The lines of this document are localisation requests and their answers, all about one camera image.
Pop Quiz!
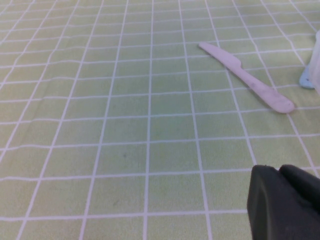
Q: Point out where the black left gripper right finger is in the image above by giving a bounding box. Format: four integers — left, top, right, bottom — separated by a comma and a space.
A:
278, 164, 320, 209

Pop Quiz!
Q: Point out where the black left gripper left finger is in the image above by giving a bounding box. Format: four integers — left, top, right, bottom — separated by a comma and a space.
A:
246, 164, 320, 240

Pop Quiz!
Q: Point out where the clear plastic egg box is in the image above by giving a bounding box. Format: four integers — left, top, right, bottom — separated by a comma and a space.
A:
308, 29, 320, 95

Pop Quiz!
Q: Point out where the light blue plastic fork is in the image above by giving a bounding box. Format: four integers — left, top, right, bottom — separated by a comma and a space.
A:
299, 65, 316, 90

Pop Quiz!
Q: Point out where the pale pink plastic knife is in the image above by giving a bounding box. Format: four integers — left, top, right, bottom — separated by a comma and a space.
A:
198, 41, 296, 114

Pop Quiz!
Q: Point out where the green checked tablecloth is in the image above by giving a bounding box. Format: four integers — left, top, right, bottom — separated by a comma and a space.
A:
0, 0, 320, 240

